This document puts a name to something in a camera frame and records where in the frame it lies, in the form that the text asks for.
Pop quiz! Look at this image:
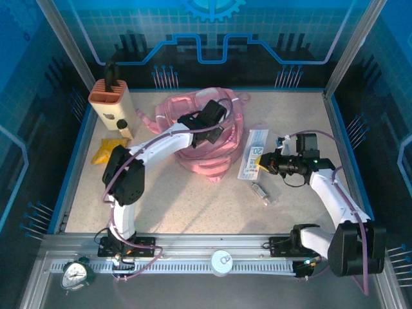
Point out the clear pen refill pack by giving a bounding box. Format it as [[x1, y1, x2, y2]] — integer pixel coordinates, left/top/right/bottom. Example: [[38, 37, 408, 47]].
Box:
[[237, 128, 270, 181]]

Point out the pink student backpack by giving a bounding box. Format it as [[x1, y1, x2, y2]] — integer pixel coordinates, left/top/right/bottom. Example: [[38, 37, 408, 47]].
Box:
[[136, 87, 252, 185]]

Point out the small item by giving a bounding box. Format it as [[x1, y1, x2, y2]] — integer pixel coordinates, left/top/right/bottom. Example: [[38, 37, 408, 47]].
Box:
[[250, 181, 279, 207]]

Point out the yellow snack bag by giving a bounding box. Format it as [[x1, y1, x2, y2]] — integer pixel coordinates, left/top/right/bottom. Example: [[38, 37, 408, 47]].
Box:
[[90, 137, 129, 165]]

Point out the small bottle black cap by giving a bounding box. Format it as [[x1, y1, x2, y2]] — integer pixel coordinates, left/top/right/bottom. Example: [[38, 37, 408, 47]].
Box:
[[116, 118, 133, 140]]

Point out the beige knife block orange top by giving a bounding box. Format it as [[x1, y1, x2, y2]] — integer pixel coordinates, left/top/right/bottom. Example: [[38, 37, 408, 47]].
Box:
[[88, 79, 136, 132]]

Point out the small circuit board with LED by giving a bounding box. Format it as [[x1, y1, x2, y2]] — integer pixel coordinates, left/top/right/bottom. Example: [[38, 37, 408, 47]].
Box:
[[295, 256, 323, 271], [111, 252, 136, 273]]

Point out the green alarm clock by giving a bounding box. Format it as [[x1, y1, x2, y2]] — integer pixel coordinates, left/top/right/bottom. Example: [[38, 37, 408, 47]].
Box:
[[60, 256, 96, 295]]

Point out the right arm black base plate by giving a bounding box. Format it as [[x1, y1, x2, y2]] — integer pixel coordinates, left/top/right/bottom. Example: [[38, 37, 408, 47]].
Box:
[[268, 236, 328, 258]]

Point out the aluminium frame beam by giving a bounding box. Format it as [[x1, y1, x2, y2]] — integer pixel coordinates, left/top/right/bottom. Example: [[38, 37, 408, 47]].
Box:
[[41, 233, 384, 258]]

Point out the black knife handle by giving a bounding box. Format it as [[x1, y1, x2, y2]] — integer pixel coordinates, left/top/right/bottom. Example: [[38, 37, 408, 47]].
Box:
[[103, 60, 120, 93]]

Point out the aluminium frame post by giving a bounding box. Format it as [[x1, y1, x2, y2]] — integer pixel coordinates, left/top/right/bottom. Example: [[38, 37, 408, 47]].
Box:
[[34, 0, 97, 94], [324, 0, 389, 97]]

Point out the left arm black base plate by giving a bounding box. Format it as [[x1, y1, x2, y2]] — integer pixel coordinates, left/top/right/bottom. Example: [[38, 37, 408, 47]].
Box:
[[97, 236, 156, 258]]

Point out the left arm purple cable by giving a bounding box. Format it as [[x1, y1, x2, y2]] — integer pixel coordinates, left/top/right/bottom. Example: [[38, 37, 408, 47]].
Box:
[[102, 98, 233, 283]]

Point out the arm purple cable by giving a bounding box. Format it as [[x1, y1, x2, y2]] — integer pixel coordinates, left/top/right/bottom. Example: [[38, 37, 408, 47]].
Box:
[[102, 98, 233, 283], [288, 128, 371, 296]]

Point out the slotted grey cable duct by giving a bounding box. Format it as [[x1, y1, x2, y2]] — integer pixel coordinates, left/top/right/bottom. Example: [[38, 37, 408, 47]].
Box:
[[50, 259, 297, 275]]

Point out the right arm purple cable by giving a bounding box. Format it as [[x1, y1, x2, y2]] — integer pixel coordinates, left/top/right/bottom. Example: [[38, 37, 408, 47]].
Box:
[[288, 128, 371, 296]]

